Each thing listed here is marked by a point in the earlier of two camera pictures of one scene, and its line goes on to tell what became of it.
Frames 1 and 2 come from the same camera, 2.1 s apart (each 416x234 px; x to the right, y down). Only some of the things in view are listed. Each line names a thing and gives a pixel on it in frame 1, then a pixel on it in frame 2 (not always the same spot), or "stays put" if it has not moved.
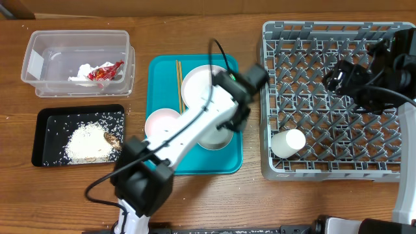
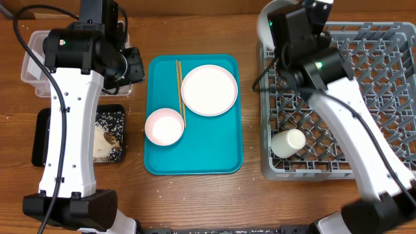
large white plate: x=197 y=81 stays put
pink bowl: x=158 y=120 stays put
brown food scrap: x=112 y=140 stays put
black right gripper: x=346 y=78 → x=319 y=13
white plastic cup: x=284 y=143 stays put
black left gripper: x=241 y=119 → x=137 y=73
